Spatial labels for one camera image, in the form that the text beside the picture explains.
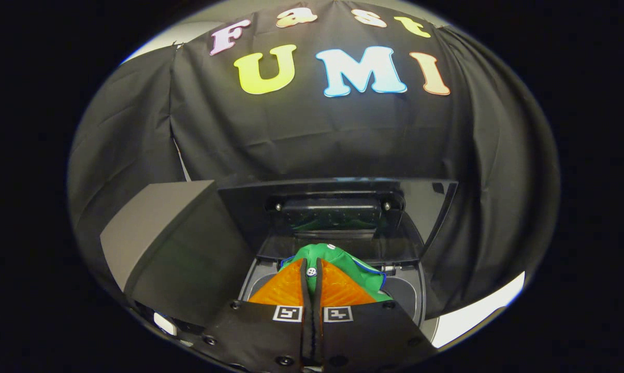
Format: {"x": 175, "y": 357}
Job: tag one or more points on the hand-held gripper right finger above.
{"x": 368, "y": 336}

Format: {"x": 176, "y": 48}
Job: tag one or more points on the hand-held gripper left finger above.
{"x": 260, "y": 336}

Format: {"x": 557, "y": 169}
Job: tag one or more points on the green polo shirt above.
{"x": 343, "y": 261}

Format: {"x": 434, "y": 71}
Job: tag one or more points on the dark washing machine lid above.
{"x": 249, "y": 212}

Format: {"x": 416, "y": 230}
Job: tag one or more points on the grey cabinet with dark top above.
{"x": 167, "y": 243}

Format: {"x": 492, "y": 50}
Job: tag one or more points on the black backdrop cloth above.
{"x": 312, "y": 134}

